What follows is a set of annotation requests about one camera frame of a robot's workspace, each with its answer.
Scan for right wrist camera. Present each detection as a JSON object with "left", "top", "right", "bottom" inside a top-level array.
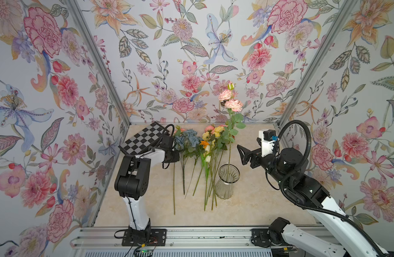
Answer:
[{"left": 258, "top": 129, "right": 278, "bottom": 157}]

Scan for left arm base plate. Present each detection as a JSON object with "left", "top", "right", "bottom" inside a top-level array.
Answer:
[{"left": 122, "top": 228, "right": 167, "bottom": 246}]

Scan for aluminium rail frame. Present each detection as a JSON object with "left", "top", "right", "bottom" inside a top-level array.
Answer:
[{"left": 71, "top": 227, "right": 310, "bottom": 257}]

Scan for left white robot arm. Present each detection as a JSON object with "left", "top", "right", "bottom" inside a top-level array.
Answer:
[{"left": 114, "top": 122, "right": 179, "bottom": 244}]

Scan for orange white flower stem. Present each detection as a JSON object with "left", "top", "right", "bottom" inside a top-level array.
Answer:
[{"left": 198, "top": 140, "right": 211, "bottom": 210}]

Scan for clear ribbed glass vase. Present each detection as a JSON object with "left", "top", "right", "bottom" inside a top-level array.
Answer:
[{"left": 215, "top": 163, "right": 241, "bottom": 200}]

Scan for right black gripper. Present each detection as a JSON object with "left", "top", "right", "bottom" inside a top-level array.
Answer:
[{"left": 240, "top": 139, "right": 291, "bottom": 190}]

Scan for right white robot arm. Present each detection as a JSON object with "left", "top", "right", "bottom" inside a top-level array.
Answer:
[{"left": 237, "top": 120, "right": 394, "bottom": 257}]

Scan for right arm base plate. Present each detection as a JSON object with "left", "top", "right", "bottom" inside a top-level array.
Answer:
[{"left": 251, "top": 229, "right": 282, "bottom": 248}]

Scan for blue hydrangea bunch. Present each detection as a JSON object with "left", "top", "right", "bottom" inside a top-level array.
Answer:
[{"left": 174, "top": 126, "right": 201, "bottom": 198}]

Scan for black white checkerboard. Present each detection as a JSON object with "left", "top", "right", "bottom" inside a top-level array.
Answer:
[{"left": 119, "top": 122, "right": 169, "bottom": 155}]

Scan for pink rose stem two blooms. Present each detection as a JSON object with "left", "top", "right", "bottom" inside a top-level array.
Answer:
[{"left": 218, "top": 82, "right": 245, "bottom": 182}]

